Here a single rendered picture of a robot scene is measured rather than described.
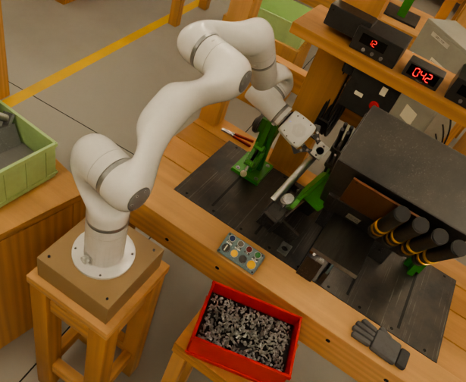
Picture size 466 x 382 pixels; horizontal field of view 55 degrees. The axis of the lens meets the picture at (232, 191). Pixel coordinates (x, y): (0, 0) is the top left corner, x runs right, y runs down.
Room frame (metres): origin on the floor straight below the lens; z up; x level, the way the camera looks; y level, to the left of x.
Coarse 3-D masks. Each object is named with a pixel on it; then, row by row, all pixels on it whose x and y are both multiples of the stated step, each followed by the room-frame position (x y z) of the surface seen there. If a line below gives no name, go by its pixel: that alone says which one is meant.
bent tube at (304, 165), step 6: (318, 144) 1.29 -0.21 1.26; (324, 144) 1.29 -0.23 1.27; (312, 150) 1.27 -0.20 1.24; (318, 150) 1.35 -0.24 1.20; (324, 150) 1.28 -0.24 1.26; (318, 156) 1.26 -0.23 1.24; (306, 162) 1.34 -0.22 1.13; (312, 162) 1.34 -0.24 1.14; (300, 168) 1.33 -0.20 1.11; (306, 168) 1.33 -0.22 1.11; (294, 174) 1.31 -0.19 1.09; (300, 174) 1.31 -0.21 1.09; (288, 180) 1.28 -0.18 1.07; (294, 180) 1.29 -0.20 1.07; (282, 186) 1.26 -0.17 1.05; (288, 186) 1.27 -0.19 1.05; (276, 192) 1.25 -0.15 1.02; (282, 192) 1.25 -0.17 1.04; (276, 198) 1.23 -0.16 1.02
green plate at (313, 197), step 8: (328, 168) 1.21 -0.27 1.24; (320, 176) 1.21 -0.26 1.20; (328, 176) 1.15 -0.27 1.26; (312, 184) 1.18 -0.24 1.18; (320, 184) 1.16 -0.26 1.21; (304, 192) 1.18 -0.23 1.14; (312, 192) 1.16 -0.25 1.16; (320, 192) 1.16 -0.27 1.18; (312, 200) 1.16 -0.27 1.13; (320, 200) 1.15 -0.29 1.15; (320, 208) 1.15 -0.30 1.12
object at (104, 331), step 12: (36, 276) 0.68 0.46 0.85; (156, 276) 0.84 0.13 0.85; (36, 288) 0.66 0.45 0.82; (48, 288) 0.66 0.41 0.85; (144, 288) 0.78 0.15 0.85; (60, 300) 0.63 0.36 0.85; (72, 300) 0.65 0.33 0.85; (132, 300) 0.72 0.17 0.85; (72, 312) 0.62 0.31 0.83; (84, 312) 0.63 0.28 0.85; (120, 312) 0.67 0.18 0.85; (84, 324) 0.61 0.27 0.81; (96, 324) 0.61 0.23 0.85; (108, 324) 0.62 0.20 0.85; (120, 324) 0.65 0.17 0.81; (108, 336) 0.59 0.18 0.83
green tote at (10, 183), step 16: (16, 112) 1.20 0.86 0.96; (32, 128) 1.16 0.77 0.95; (32, 144) 1.16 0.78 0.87; (48, 144) 1.13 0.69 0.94; (32, 160) 1.03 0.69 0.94; (48, 160) 1.10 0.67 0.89; (0, 176) 0.91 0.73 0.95; (16, 176) 0.97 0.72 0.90; (32, 176) 1.03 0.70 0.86; (48, 176) 1.09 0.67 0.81; (0, 192) 0.91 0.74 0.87; (16, 192) 0.96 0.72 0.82
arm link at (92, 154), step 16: (80, 144) 0.78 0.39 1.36; (96, 144) 0.79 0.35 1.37; (112, 144) 0.81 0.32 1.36; (80, 160) 0.75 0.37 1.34; (96, 160) 0.75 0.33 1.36; (112, 160) 0.76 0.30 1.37; (80, 176) 0.74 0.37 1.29; (96, 176) 0.72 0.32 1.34; (80, 192) 0.74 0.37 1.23; (96, 192) 0.76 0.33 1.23; (96, 208) 0.73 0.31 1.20; (112, 208) 0.75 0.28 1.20; (96, 224) 0.72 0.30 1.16; (112, 224) 0.73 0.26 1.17
